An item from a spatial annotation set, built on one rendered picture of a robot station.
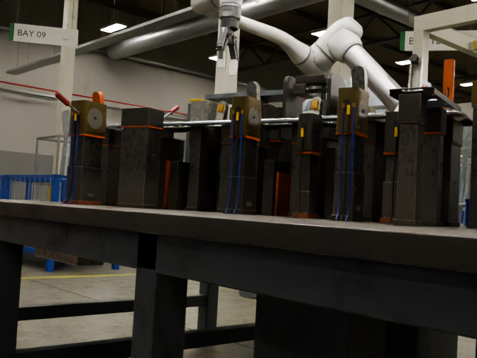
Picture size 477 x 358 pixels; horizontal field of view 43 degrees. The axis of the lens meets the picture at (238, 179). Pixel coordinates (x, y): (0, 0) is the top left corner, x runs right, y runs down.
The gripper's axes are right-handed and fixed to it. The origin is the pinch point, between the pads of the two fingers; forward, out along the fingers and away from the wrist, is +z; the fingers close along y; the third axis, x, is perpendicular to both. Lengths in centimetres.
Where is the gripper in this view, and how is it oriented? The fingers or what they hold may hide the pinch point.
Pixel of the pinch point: (226, 69)
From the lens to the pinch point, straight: 252.6
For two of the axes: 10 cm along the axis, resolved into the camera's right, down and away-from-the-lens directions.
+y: -3.2, -0.6, -9.4
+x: 9.4, 0.4, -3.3
